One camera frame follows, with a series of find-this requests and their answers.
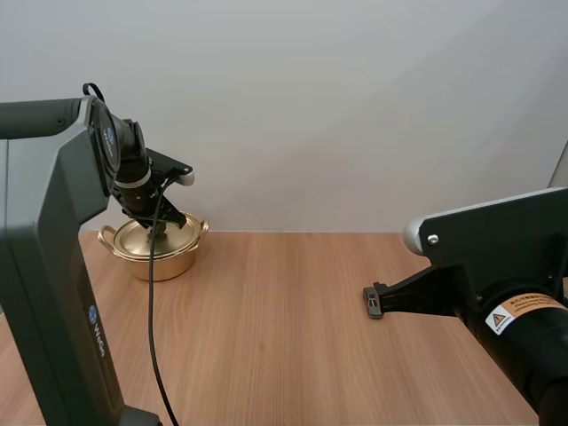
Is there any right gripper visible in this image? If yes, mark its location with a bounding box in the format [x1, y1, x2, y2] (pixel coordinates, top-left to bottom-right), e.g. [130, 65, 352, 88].
[373, 264, 485, 319]

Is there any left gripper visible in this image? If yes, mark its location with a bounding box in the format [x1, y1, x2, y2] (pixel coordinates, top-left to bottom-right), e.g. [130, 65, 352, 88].
[109, 170, 188, 231]

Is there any gold lid with black knob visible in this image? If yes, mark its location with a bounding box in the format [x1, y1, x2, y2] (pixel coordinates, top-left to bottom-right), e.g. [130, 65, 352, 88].
[112, 211, 203, 264]

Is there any gold pot with two handles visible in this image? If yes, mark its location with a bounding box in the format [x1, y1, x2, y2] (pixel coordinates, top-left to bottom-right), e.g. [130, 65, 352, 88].
[97, 211, 210, 282]

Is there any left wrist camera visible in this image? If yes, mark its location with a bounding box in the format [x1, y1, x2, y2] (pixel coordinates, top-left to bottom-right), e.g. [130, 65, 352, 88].
[144, 147, 197, 188]

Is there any black cable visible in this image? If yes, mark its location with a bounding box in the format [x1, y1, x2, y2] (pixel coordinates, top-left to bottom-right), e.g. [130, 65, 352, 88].
[147, 175, 181, 426]
[82, 82, 107, 102]

